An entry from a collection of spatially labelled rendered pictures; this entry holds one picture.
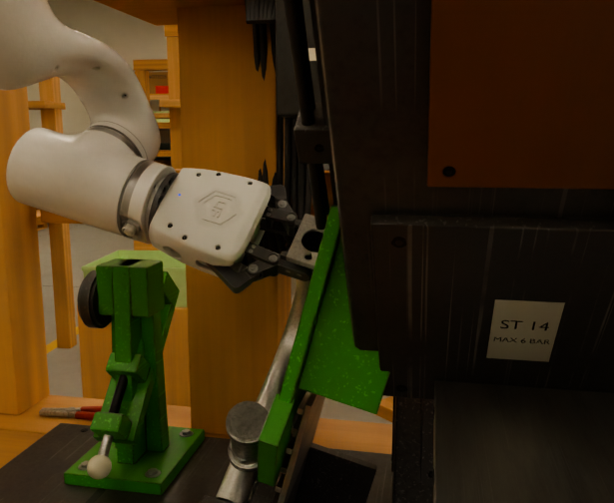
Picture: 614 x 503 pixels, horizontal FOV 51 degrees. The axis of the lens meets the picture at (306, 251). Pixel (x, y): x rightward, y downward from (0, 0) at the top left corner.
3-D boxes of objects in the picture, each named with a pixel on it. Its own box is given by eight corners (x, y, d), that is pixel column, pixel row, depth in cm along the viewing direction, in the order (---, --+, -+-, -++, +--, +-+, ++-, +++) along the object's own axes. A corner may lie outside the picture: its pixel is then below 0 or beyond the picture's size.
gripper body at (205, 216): (127, 222, 60) (237, 257, 59) (174, 145, 66) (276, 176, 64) (141, 262, 67) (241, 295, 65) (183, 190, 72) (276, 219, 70)
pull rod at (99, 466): (105, 485, 73) (102, 438, 72) (82, 482, 74) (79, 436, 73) (127, 461, 79) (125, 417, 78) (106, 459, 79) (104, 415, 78)
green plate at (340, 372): (358, 475, 53) (434, 236, 48) (265, 442, 54) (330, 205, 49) (371, 415, 64) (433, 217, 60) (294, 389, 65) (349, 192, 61)
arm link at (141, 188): (108, 209, 61) (137, 219, 60) (150, 143, 65) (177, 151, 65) (126, 255, 68) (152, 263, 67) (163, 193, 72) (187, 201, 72)
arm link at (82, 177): (163, 198, 73) (122, 252, 67) (60, 166, 75) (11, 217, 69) (158, 139, 67) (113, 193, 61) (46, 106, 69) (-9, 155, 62)
